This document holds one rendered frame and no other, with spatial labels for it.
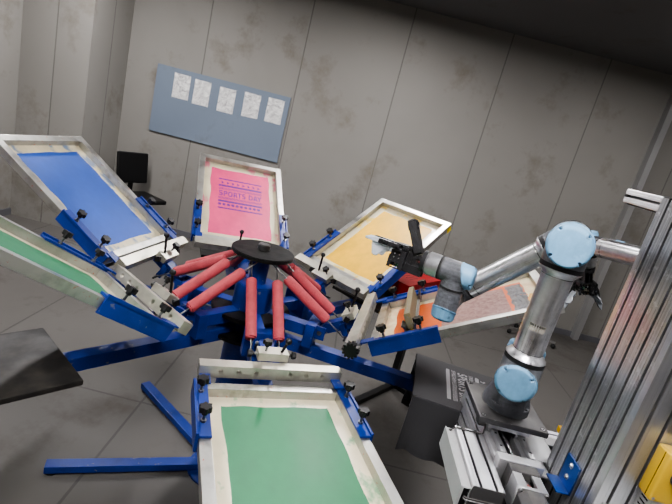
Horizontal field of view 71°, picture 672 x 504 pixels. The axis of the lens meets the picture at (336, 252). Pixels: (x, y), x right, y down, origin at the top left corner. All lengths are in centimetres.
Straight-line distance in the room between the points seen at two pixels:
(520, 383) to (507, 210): 518
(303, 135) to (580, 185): 359
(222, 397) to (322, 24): 516
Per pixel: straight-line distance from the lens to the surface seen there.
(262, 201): 335
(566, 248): 138
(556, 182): 670
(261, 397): 188
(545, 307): 143
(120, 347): 214
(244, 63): 642
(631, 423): 141
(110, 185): 298
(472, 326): 200
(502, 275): 156
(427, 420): 227
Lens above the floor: 200
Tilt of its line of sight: 15 degrees down
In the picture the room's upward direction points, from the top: 15 degrees clockwise
